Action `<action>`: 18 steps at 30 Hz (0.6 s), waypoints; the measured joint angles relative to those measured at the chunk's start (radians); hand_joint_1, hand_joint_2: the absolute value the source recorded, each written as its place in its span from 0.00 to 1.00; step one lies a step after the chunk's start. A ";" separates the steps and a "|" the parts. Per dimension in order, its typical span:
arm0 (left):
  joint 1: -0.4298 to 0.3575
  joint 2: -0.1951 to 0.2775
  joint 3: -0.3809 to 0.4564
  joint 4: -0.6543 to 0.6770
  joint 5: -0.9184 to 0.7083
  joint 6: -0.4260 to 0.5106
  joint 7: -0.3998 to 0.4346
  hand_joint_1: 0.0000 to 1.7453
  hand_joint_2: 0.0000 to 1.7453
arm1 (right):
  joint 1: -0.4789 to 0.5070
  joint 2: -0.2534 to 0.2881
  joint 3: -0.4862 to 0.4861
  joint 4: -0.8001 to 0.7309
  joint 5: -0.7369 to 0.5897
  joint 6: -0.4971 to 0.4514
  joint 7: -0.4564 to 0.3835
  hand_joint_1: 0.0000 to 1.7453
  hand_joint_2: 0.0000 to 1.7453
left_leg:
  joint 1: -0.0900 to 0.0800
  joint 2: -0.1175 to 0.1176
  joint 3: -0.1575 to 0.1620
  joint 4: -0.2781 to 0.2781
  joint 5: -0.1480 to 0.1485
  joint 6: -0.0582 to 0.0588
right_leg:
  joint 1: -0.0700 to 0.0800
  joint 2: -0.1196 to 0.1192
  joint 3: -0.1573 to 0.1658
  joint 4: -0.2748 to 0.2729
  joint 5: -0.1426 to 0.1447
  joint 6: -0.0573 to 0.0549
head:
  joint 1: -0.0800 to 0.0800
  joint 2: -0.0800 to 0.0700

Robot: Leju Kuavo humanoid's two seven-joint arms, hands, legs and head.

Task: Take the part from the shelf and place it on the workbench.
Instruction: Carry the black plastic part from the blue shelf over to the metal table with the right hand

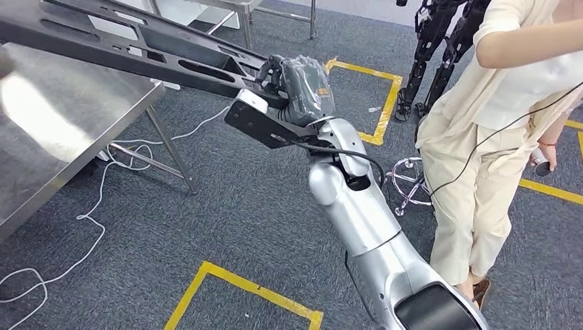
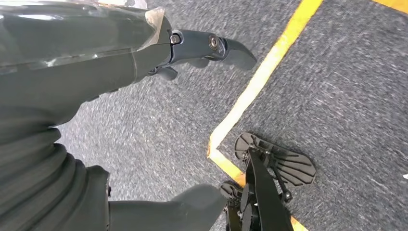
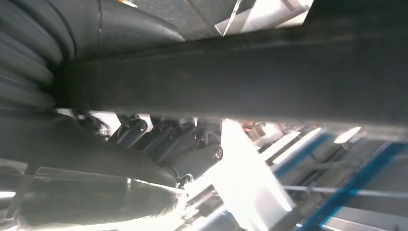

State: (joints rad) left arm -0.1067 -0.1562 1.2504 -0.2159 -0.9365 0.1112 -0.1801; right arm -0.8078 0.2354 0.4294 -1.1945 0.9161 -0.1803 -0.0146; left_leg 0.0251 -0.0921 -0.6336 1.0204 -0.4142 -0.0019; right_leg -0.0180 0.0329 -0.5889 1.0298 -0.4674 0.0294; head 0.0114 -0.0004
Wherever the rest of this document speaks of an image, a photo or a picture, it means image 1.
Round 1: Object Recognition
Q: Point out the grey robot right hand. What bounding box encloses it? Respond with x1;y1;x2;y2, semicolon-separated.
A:
254;54;337;127

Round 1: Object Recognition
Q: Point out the person's left hand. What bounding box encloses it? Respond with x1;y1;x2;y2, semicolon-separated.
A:
529;144;559;173

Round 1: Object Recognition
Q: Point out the white black handheld controller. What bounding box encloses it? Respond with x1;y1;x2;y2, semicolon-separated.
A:
531;148;553;178

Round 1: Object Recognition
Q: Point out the long black plastic part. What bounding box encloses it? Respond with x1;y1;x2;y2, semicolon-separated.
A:
0;0;292;110

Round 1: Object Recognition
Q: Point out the steel workbench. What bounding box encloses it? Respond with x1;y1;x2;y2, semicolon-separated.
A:
0;42;200;243

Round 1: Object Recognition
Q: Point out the person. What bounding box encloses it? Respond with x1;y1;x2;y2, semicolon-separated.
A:
414;0;583;311

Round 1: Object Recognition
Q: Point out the steel table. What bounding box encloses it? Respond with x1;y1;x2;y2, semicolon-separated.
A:
148;0;318;52

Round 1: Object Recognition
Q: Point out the black humanoid robot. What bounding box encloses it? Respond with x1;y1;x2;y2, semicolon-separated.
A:
394;0;494;123

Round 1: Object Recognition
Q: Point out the white cabinet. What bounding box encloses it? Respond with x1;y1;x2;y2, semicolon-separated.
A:
86;0;242;42

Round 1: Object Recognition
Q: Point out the brown sandal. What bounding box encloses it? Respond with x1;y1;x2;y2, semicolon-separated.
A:
471;278;493;311

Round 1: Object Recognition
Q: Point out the chrome stool base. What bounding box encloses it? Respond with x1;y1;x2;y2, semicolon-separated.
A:
385;156;435;218

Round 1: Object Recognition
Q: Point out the thin black cable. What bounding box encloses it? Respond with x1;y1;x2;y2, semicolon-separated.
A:
429;80;583;197

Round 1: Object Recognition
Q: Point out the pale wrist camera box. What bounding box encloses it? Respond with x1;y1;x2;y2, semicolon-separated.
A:
234;89;270;116

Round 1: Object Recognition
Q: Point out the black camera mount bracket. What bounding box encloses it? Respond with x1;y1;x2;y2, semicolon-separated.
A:
223;99;330;151

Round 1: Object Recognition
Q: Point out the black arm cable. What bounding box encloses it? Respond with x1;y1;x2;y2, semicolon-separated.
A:
271;132;386;190

